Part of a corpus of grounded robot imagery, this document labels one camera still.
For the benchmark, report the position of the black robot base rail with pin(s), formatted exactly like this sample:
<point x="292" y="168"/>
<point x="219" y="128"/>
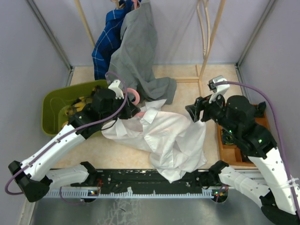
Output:
<point x="140" y="184"/>

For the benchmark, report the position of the pink plastic hanger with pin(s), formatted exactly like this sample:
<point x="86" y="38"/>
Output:
<point x="136" y="101"/>

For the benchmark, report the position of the wooden compartment tray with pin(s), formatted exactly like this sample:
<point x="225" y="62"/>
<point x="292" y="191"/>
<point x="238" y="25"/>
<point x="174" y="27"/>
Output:
<point x="231" y="154"/>

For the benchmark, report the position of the blue plaid hanging shirt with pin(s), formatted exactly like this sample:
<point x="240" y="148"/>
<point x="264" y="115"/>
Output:
<point x="109" y="40"/>

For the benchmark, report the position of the yellow plaid flannel shirt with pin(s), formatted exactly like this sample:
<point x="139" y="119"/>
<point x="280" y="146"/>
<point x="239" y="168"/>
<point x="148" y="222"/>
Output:
<point x="79" y="104"/>

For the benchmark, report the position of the wooden clothes rack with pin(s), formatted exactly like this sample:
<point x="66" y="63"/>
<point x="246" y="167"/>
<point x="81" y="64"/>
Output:
<point x="199" y="68"/>

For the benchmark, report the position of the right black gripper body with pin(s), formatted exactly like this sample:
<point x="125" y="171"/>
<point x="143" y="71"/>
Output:
<point x="213" y="111"/>

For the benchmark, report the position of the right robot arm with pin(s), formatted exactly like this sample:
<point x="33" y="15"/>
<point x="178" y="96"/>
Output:
<point x="236" y="116"/>

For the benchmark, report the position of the grey hanging shirt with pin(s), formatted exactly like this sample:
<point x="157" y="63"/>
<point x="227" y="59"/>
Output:
<point x="134" y="59"/>

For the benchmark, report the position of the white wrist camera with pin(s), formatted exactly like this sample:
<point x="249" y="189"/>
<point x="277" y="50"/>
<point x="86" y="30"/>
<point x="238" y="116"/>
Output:
<point x="117" y="87"/>
<point x="218" y="86"/>

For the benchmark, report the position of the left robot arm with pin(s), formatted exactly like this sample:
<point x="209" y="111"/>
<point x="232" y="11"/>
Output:
<point x="86" y="116"/>

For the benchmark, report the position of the olive green plastic basket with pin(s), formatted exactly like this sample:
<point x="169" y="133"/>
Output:
<point x="56" y="102"/>

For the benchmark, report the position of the white shirt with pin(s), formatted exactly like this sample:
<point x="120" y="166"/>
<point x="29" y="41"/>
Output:
<point x="174" y="141"/>

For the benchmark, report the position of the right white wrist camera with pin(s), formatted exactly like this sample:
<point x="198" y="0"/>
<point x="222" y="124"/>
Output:
<point x="218" y="86"/>

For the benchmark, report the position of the dark rolled cloth in tray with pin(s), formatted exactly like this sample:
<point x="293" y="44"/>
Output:
<point x="260" y="109"/>

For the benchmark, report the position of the light wooden hanger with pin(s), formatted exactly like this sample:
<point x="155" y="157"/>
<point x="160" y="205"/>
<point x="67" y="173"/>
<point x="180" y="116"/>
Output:
<point x="205" y="26"/>

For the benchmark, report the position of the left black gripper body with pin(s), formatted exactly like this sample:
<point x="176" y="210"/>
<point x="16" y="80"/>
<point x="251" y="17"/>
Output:
<point x="126" y="113"/>

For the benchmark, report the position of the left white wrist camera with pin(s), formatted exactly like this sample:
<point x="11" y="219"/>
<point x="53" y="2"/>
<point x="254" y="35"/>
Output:
<point x="117" y="87"/>

